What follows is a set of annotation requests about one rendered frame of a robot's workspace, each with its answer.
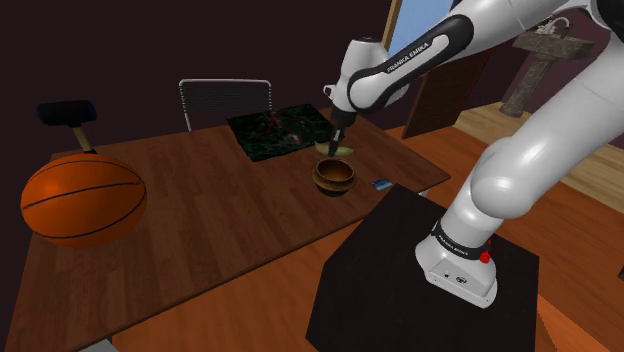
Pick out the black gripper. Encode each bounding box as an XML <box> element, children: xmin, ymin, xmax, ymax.
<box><xmin>327</xmin><ymin>107</ymin><xmax>357</xmax><ymax>158</ymax></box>

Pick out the yellow-green banana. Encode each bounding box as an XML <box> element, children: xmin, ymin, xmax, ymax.
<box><xmin>315</xmin><ymin>141</ymin><xmax>356</xmax><ymax>157</ymax></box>

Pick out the brown wooden bowl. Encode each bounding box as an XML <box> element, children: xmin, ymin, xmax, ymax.
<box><xmin>311</xmin><ymin>157</ymin><xmax>357</xmax><ymax>193</ymax></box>

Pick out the dark patterned placemat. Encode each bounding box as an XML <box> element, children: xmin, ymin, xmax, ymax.
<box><xmin>226</xmin><ymin>103</ymin><xmax>338</xmax><ymax>163</ymax></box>

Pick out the brown wooden door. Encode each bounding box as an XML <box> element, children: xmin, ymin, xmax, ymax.
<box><xmin>401</xmin><ymin>48</ymin><xmax>494</xmax><ymax>141</ymax></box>

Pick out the brown wooden table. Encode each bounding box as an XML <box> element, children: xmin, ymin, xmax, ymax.
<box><xmin>3</xmin><ymin>108</ymin><xmax>451</xmax><ymax>352</ymax></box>

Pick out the black robot stand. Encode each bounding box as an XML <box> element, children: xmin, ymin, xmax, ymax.
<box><xmin>305</xmin><ymin>183</ymin><xmax>541</xmax><ymax>352</ymax></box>

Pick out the orange basketball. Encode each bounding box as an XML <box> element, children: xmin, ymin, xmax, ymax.
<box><xmin>20</xmin><ymin>153</ymin><xmax>148</xmax><ymax>248</ymax></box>

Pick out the metal frame chair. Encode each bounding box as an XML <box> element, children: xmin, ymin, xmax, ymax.
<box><xmin>178</xmin><ymin>78</ymin><xmax>273</xmax><ymax>133</ymax></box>

